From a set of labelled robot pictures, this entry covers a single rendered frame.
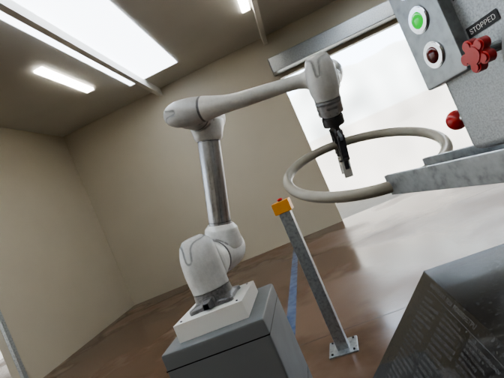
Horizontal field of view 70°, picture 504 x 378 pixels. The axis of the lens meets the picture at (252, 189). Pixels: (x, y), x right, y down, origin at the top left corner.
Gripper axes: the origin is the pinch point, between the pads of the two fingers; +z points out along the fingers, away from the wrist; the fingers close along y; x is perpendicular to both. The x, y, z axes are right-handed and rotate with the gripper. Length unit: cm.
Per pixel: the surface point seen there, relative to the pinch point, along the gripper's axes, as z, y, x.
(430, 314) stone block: 18, 60, -1
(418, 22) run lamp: -45, 75, 1
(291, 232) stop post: 65, -87, -30
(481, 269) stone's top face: 13, 57, 14
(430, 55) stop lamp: -40, 76, 1
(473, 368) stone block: 11, 81, -3
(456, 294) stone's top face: 11, 64, 4
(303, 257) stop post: 83, -80, -28
